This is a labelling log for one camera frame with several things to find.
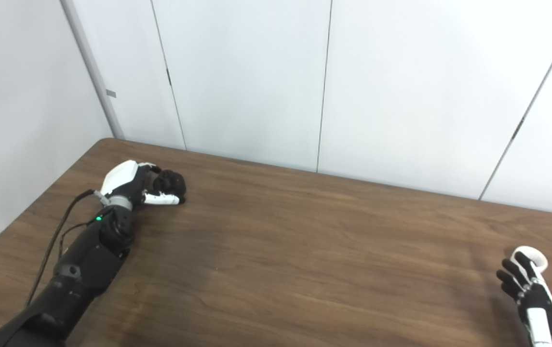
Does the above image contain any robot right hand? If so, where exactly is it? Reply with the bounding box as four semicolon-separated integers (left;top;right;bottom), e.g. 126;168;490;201
496;251;552;347

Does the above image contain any round black part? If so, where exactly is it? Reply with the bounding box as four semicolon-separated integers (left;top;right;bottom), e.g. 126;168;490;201
153;170;187;204

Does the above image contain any white ring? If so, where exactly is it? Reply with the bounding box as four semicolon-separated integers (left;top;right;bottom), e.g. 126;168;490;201
511;246;549;270

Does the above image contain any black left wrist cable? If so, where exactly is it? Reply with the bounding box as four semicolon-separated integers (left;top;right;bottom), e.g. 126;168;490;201
25;189;108;307

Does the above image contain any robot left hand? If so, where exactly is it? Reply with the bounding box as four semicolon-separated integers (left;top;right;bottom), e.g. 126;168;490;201
98;160;182;209

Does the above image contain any gray wall corner trim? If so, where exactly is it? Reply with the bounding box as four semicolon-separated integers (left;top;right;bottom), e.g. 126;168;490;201
60;0;125;140

